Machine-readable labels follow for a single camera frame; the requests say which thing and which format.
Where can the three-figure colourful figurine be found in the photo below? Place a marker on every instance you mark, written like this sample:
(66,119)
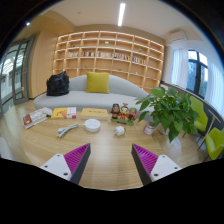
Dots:
(124,115)

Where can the lime green chair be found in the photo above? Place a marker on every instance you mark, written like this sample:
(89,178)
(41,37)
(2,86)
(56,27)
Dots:
(200,116)
(215,141)

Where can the dark-framed window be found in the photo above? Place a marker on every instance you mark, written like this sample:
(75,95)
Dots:
(197,75)

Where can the wooden shelf unit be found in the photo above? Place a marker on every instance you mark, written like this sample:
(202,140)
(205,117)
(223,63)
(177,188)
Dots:
(106,45)

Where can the grey curved sofa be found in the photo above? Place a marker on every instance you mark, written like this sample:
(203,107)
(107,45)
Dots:
(83,100)

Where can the white air conditioner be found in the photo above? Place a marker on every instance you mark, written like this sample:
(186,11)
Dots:
(177,36)

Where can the yellow cushion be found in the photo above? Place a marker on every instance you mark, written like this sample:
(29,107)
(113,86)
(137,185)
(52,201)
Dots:
(97,82)

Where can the round ceiling spotlight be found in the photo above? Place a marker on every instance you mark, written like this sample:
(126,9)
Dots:
(27,23)

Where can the white and red book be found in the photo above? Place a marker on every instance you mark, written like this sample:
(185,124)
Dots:
(36,117)

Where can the white gold-banded cube charger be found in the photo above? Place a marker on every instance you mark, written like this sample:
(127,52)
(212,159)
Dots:
(119,130)

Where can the green potted plant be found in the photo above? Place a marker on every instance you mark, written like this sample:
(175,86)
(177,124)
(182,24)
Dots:
(168,110)

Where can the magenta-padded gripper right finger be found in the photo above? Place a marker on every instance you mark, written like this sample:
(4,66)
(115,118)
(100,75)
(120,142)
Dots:
(161,166)

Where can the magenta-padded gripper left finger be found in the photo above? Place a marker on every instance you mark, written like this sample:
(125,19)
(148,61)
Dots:
(59,165)

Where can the black bag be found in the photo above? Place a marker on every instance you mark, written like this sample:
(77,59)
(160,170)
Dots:
(57,84)

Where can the long ceiling light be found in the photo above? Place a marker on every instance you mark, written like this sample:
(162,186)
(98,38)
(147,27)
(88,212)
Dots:
(121,15)

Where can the white curtain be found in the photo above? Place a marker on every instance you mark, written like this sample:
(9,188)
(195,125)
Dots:
(215,90)
(179,68)

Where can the glass door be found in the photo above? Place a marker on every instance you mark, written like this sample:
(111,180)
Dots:
(16,75)

